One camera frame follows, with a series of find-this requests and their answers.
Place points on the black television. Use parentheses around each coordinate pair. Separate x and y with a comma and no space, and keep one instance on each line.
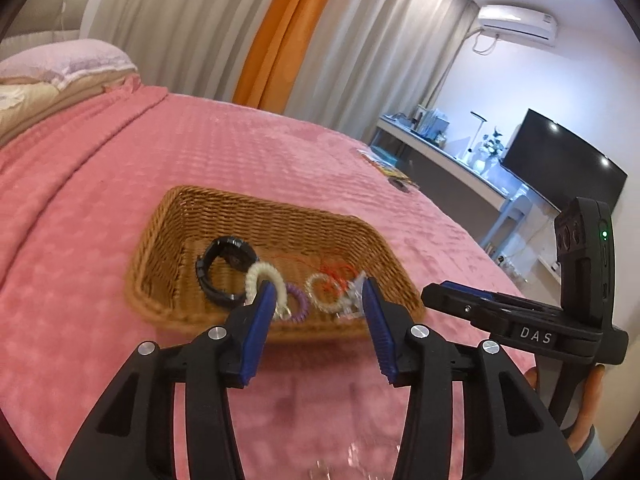
(559,165)

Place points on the beige folded quilt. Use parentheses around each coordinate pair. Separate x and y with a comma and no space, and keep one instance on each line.
(23,105)

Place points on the white wall desk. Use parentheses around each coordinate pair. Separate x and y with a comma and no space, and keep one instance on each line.
(479,185)

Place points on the beige padded headboard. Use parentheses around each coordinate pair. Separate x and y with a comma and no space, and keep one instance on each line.
(43,22)

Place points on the brown wicker basket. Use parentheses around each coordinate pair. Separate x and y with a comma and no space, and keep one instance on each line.
(161,283)

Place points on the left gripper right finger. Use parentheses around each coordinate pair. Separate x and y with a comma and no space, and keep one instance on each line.
(508,432)

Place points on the lilac pillow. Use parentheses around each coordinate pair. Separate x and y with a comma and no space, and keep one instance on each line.
(64,62)

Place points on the white desk lamp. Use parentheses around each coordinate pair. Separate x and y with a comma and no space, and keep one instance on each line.
(480,126)

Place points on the pink bed blanket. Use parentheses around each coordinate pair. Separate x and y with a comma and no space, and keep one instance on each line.
(76,193)

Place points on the white air conditioner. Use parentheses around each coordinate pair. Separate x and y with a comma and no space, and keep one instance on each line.
(519,22)

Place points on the orange curtain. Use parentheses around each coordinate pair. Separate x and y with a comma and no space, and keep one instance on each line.
(277,53)

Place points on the right hand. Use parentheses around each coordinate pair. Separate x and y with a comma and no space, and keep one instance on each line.
(591,396)

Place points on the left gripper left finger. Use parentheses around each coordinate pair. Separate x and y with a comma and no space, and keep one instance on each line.
(129,433)

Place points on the beige curtain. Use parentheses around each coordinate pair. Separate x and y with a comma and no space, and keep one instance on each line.
(365,58)

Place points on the grey sleeved right forearm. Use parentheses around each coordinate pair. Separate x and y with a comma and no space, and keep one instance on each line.
(591,457)

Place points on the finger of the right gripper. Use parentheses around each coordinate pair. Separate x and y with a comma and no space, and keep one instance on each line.
(453,288)
(493,317)

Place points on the white flower vase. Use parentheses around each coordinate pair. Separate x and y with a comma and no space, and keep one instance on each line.
(488,152)

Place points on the colourful packet on bed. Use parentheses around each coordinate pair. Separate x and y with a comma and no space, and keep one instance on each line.
(393,175)

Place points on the light blue chair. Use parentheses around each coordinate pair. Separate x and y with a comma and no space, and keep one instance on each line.
(511,217)

